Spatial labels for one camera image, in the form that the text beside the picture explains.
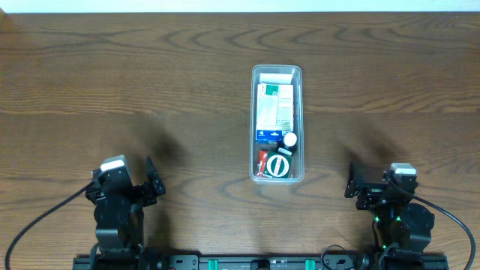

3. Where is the clear plastic container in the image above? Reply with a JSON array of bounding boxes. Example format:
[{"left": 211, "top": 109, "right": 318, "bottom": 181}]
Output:
[{"left": 249, "top": 64, "right": 305, "bottom": 185}]

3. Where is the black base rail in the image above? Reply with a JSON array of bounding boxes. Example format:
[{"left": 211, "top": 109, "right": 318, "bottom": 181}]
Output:
[{"left": 72, "top": 249, "right": 449, "bottom": 270}]

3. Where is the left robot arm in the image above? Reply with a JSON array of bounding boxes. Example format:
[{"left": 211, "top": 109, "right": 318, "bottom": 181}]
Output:
[{"left": 85, "top": 155, "right": 166, "bottom": 257}]

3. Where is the green round-logo box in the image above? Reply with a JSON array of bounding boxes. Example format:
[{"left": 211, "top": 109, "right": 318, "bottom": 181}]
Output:
[{"left": 263, "top": 151, "right": 292, "bottom": 179}]

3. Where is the red Panadol box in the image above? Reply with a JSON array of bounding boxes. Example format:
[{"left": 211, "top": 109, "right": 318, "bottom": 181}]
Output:
[{"left": 255, "top": 150, "right": 269, "bottom": 177}]

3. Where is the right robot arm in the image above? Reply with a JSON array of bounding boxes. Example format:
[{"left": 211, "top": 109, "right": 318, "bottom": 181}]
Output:
[{"left": 344, "top": 162, "right": 434, "bottom": 254}]

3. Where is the white green medicine box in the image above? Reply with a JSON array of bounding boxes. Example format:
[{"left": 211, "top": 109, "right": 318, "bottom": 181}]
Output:
[{"left": 256, "top": 83, "right": 279, "bottom": 129}]

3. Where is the blue Kool Fever box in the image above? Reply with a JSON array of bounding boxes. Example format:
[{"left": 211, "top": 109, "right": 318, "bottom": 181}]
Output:
[{"left": 255, "top": 85, "right": 294, "bottom": 144}]

